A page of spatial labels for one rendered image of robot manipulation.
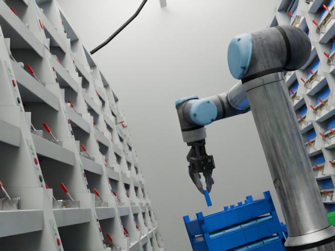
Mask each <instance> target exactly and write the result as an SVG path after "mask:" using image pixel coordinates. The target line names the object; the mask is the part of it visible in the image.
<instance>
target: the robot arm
mask: <svg viewBox="0 0 335 251"><path fill-rule="evenodd" d="M311 52H312V45H311V41H310V39H309V37H308V35H307V34H306V33H305V32H304V31H303V30H301V29H300V28H298V27H296V26H292V25H277V26H274V27H269V28H265V29H261V30H257V31H252V32H246V33H244V34H241V35H238V36H235V37H233V38H232V39H231V41H230V43H229V46H228V51H227V61H228V67H229V71H230V73H231V74H232V77H233V78H235V79H238V80H240V81H239V82H238V83H237V84H236V85H235V86H234V87H233V88H231V89H230V90H229V91H228V92H226V93H222V94H218V95H215V96H211V97H207V98H203V99H199V98H198V96H197V95H194V96H190V97H186V98H182V99H178V100H176V101H175V108H176V110H177V115H178V119H179V124H180V128H181V133H182V138H183V141H184V142H186V143H187V146H192V147H191V149H190V151H189V153H188V155H187V157H186V158H187V161H188V162H189V166H188V172H189V176H190V178H191V179H192V181H193V183H194V184H195V186H196V187H197V189H198V190H199V191H200V192H201V193H202V194H203V195H204V189H203V184H202V181H201V180H200V179H201V175H200V174H199V173H202V172H203V176H204V177H205V182H206V189H207V190H208V193H210V191H211V187H212V184H214V179H213V178H212V171H213V169H214V168H215V164H214V159H213V155H211V154H207V153H206V149H205V144H206V143H205V138H206V137H207V136H206V131H205V130H206V128H205V127H204V126H206V125H209V124H211V123H212V122H214V121H218V120H221V119H225V118H228V117H232V116H236V115H239V114H245V113H247V112H249V111H252V115H253V118H254V121H255V125H256V128H257V131H258V134H259V138H260V141H261V144H262V147H263V150H264V154H265V157H266V160H267V164H268V167H269V170H270V173H271V177H272V180H273V183H274V187H275V190H276V193H277V196H278V200H279V203H280V206H281V210H282V213H283V216H284V219H285V223H286V226H287V229H288V233H289V236H288V238H287V239H286V241H285V243H284V246H285V249H286V251H335V227H334V226H332V225H331V224H330V223H329V220H328V217H327V214H326V211H325V207H324V204H323V201H322V198H321V194H320V191H319V188H318V185H317V181H316V178H315V175H314V172H313V168H312V165H311V162H310V159H309V155H308V152H307V149H306V146H305V142H304V139H303V136H302V133H301V129H300V126H299V123H298V120H297V116H296V113H295V110H294V107H293V103H292V100H291V97H290V94H289V90H288V87H287V84H286V81H285V77H284V75H285V74H286V73H287V72H289V71H290V72H291V71H296V70H298V69H300V68H301V67H303V66H304V65H305V64H306V63H307V61H308V60H309V58H310V55H311Z"/></svg>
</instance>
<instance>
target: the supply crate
mask: <svg viewBox="0 0 335 251"><path fill-rule="evenodd" d="M263 194H264V197H265V198H263V199H259V200H255V201H253V198H252V195H249V196H246V199H249V202H250V203H249V204H246V205H245V204H243V206H240V207H239V206H235V208H234V209H231V208H229V210H228V211H224V210H223V211H220V212H217V213H214V214H210V215H207V216H203V213H202V212H198V213H196V216H197V219H195V220H192V221H190V219H189V216H188V215H186V216H183V220H184V223H185V227H186V230H187V233H188V236H195V235H203V234H206V233H209V232H212V231H216V230H219V229H222V228H225V227H228V226H231V225H234V224H237V223H240V222H243V221H246V220H249V219H252V218H255V217H258V216H261V215H264V214H267V213H270V212H273V211H275V210H276V209H275V206H274V203H273V200H272V197H271V194H270V191H269V190H268V191H265V192H263Z"/></svg>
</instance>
